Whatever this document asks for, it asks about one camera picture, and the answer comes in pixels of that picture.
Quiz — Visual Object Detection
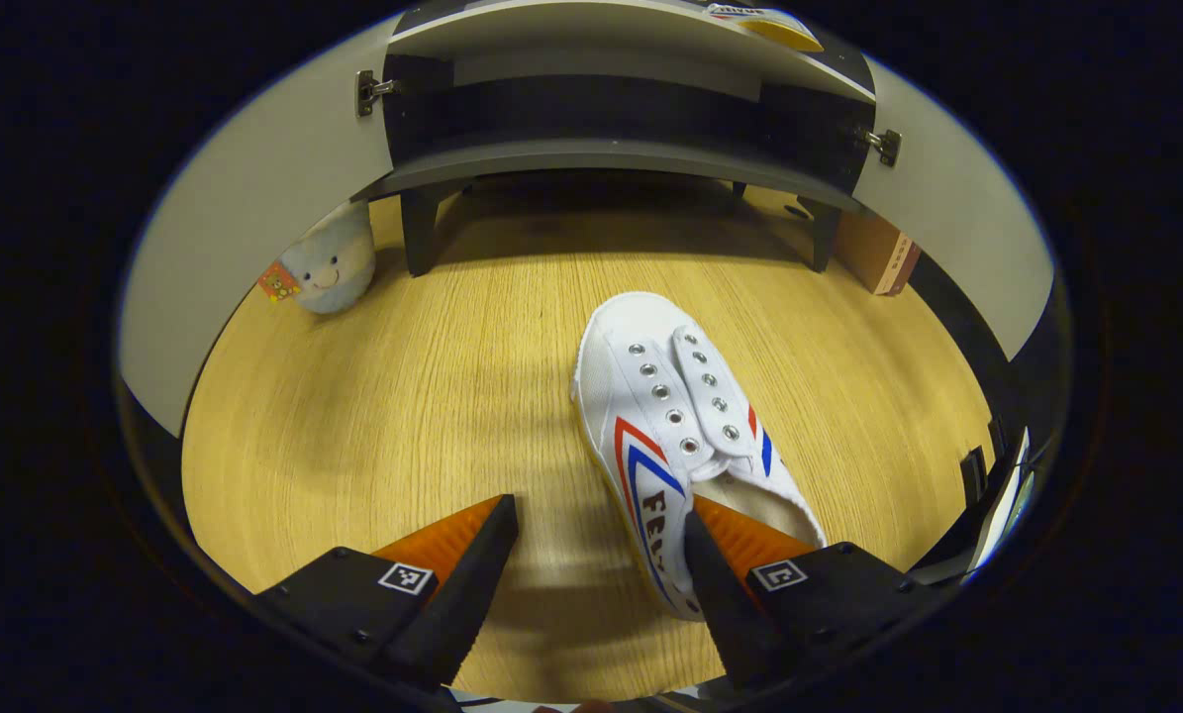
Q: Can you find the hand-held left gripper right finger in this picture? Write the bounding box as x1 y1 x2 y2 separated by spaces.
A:
683 495 948 689

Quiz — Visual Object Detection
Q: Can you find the round grey plush toy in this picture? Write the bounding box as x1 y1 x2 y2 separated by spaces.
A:
259 201 377 316

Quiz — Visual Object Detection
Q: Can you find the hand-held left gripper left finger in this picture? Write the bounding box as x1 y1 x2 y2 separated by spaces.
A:
254 493 520 691

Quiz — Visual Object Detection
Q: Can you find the brown cardboard box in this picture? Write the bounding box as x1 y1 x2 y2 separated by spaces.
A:
834 208 922 296

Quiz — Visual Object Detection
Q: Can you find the white shoe cabinet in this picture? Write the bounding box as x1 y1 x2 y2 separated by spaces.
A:
353 0 879 276

